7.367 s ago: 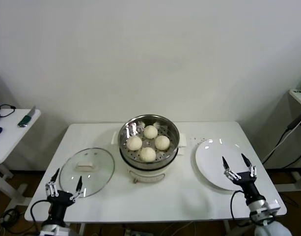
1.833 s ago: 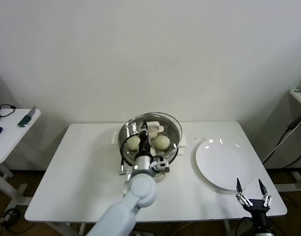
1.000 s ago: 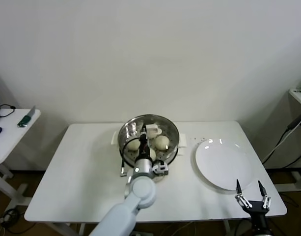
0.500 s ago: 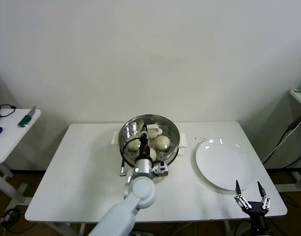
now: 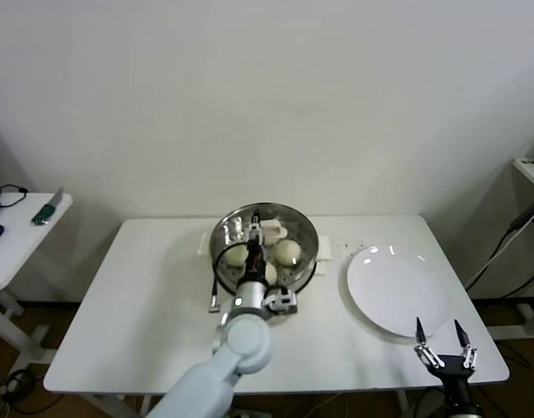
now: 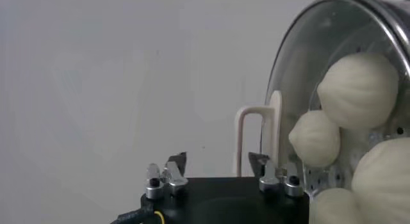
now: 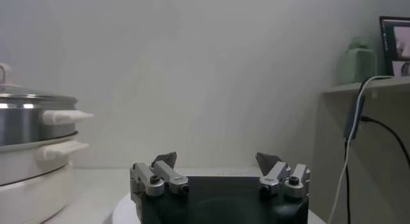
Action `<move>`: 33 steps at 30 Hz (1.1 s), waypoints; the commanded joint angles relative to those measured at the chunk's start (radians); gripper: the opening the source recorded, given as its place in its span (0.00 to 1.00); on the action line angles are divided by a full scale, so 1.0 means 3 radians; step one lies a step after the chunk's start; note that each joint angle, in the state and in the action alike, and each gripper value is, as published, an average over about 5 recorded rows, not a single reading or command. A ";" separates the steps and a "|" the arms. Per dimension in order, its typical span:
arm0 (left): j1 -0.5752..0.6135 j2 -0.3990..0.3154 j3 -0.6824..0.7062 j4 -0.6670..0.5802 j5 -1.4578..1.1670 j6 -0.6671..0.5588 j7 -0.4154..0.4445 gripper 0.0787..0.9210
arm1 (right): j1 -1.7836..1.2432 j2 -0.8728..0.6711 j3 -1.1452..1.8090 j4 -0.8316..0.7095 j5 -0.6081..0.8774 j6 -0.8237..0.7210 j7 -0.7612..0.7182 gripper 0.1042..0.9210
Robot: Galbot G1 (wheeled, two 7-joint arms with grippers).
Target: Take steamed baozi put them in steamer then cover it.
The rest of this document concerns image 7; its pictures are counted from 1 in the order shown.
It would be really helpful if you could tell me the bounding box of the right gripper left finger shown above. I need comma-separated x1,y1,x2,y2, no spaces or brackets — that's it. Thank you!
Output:
129,151,190,202

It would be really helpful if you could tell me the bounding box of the round glass lid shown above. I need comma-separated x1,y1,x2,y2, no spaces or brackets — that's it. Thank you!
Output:
0,62,79,104

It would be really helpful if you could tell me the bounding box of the white hanging cable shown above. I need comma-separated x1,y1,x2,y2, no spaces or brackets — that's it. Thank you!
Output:
328,74,395,224

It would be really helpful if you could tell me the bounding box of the stainless steel steamer basket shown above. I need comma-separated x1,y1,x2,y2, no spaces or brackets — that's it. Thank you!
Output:
0,95,95,147

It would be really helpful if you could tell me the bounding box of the white shelf rack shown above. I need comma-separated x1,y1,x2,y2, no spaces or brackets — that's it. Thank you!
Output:
322,76,410,95

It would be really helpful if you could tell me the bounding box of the black power adapter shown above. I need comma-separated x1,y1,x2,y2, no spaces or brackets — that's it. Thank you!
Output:
344,93,366,141

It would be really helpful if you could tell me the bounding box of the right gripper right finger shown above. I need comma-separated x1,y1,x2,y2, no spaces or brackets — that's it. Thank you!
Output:
255,152,311,199

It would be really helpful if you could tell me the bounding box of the round white plate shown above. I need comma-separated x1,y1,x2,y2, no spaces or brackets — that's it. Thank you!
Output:
111,193,326,224

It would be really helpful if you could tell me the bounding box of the black framed monitor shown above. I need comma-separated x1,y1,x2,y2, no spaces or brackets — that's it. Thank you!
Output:
379,15,410,77

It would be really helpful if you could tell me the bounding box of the black hanging cable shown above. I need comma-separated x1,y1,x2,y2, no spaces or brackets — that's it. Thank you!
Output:
344,140,352,224

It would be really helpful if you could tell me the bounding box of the pale green container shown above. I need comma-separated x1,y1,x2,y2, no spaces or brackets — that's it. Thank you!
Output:
339,36,379,85

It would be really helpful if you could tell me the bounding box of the white electric cooker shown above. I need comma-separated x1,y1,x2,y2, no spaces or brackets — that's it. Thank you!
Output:
0,132,90,224

